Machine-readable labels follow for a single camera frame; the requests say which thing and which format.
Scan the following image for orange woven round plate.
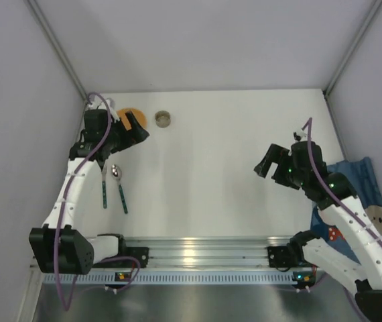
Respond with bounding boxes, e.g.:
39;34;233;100
117;108;147;130

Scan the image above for spoon with green handle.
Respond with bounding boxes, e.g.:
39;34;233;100
111;164;129;214

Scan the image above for fork with green handle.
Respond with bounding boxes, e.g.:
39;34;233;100
101;165;107;209

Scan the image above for blue cartoon mouse placemat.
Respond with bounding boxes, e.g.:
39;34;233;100
310;157;382;262

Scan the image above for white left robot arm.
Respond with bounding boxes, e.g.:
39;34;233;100
29;109;149;275

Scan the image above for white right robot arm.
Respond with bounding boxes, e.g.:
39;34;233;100
254;141;382;321

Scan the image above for small metal cup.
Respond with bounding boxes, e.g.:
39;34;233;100
154;110;171;128

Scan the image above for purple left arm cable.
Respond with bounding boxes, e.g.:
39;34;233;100
54;92;141;312

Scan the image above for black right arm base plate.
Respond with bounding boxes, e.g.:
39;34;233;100
267;246;309;270

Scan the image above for aluminium mounting rail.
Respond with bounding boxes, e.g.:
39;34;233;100
29;235;316;269

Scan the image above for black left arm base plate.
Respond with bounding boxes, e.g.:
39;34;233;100
93;247;149;268

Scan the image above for perforated cable duct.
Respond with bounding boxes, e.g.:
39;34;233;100
42;273;314;285

